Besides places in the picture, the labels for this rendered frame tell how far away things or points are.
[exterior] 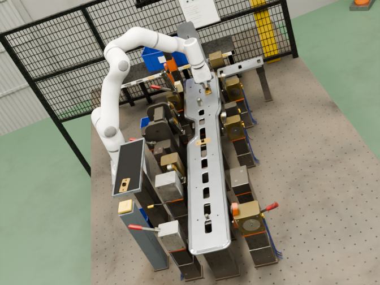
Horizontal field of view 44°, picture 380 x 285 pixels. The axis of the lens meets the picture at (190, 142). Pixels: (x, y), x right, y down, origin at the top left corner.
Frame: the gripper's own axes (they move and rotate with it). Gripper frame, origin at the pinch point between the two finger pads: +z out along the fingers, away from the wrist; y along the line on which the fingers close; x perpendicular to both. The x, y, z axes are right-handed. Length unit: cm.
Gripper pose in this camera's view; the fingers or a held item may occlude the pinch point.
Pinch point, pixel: (206, 86)
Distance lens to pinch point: 287.7
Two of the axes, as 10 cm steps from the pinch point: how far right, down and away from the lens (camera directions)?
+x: -0.1, -6.4, 7.7
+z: 3.2, 7.2, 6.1
